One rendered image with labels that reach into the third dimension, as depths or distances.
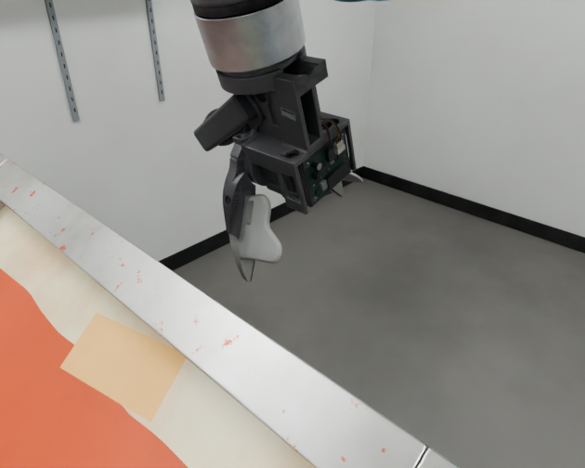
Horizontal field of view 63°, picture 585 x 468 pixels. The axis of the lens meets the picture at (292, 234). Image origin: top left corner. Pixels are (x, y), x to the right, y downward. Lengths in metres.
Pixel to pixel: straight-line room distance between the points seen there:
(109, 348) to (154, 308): 0.07
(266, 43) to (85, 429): 0.29
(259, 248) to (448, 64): 3.43
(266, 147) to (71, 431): 0.25
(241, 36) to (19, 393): 0.31
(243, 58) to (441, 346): 2.39
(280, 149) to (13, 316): 0.28
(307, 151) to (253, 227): 0.10
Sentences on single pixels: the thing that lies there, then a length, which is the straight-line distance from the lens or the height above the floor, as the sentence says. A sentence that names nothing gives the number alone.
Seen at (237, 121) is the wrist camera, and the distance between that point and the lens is 0.41.
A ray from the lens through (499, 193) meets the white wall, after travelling 3.84.
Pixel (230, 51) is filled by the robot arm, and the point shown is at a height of 1.69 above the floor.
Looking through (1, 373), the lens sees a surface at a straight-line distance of 0.47.
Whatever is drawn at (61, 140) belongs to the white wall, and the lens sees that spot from 2.56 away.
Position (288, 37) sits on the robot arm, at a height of 1.70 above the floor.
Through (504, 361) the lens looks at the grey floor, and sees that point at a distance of 2.67.
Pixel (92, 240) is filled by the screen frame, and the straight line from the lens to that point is 0.41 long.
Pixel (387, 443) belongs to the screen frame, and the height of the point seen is 1.55.
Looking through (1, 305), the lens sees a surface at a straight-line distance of 0.51.
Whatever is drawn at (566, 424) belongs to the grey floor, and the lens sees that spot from 2.51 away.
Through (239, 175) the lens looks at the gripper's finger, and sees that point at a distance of 0.42.
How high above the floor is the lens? 1.75
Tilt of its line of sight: 30 degrees down
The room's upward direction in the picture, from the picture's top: straight up
